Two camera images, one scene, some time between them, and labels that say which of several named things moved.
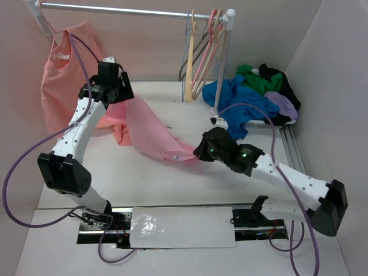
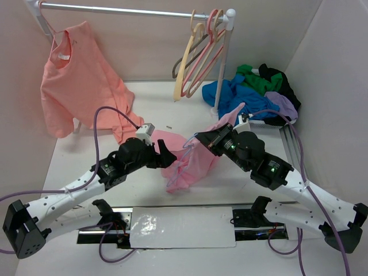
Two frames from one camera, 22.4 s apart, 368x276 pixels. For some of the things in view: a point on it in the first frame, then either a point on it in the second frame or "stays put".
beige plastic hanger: [188, 93] → [184, 57]
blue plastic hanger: [183, 88] → [188, 146]
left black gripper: [127, 92] → [166, 157]
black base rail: [117, 227] stays put
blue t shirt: [238, 103] stays put
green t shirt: [259, 83] stays put
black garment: [278, 118] stays put
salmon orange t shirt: [73, 57] stays put
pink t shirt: [144, 131] → [194, 160]
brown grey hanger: [180, 78] → [176, 76]
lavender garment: [286, 107] stays put
